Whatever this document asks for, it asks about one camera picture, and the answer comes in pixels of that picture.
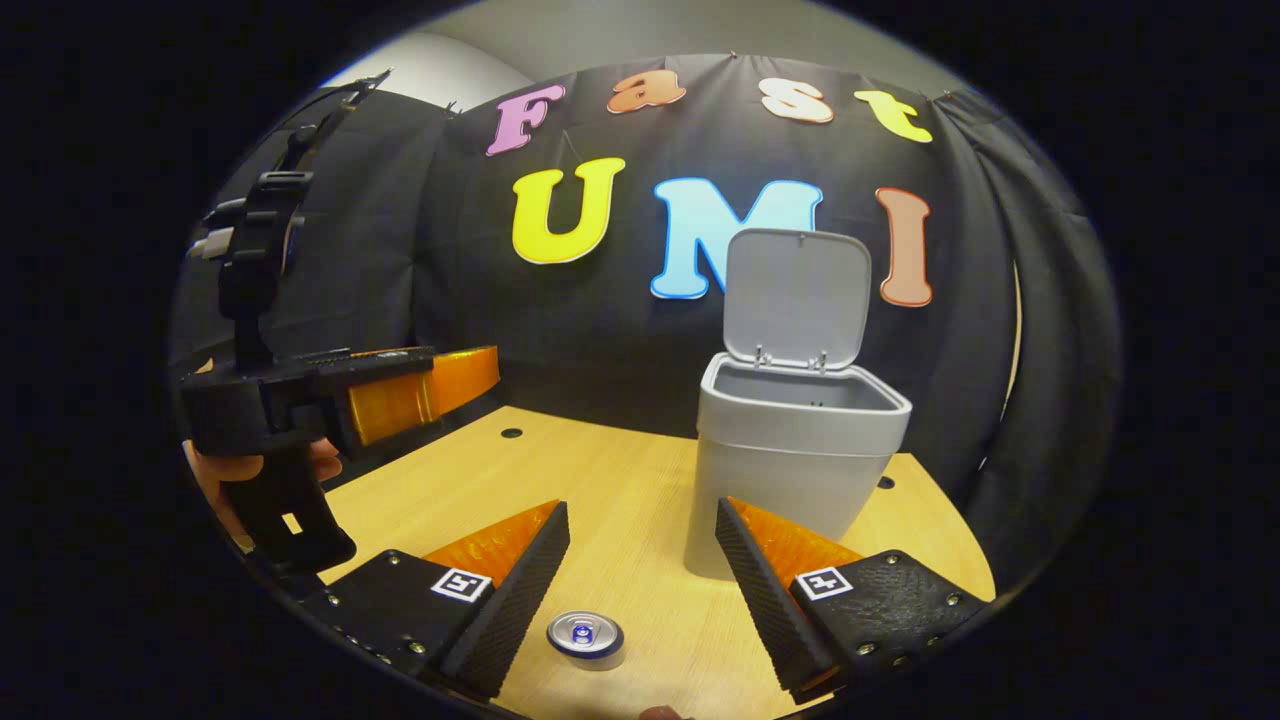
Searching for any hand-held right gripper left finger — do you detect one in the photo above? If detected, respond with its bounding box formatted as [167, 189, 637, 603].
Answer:
[300, 500, 571, 701]

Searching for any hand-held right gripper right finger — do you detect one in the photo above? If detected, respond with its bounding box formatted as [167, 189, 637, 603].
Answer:
[715, 497, 996, 701]

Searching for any blue pop can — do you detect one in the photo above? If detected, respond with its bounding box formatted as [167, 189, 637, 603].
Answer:
[546, 610, 626, 671]

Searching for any grey desktop garbage bin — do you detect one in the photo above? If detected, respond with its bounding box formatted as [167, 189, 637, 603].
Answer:
[684, 228, 913, 581]

